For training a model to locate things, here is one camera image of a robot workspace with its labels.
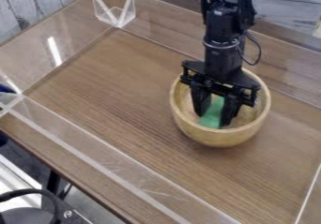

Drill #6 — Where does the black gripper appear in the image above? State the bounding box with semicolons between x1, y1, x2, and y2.
180;37;260;127

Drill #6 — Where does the green rectangular block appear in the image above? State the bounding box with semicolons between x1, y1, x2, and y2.
198;96;224;128

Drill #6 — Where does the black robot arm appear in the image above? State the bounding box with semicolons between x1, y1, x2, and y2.
180;0;260;127

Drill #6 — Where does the brown wooden bowl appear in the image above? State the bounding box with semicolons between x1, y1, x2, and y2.
169;69;271;148

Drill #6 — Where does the black table leg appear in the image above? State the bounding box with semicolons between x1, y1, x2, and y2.
46;171;61;194

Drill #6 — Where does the clear acrylic tray wall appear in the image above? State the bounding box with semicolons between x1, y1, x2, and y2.
0;0;321;224

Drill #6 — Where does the clear acrylic corner bracket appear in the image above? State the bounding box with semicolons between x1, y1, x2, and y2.
92;0;135;28

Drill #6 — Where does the black metal base plate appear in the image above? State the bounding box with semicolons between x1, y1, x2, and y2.
38;197;92;224

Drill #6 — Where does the black cable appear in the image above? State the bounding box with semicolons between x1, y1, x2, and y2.
0;188;61;224

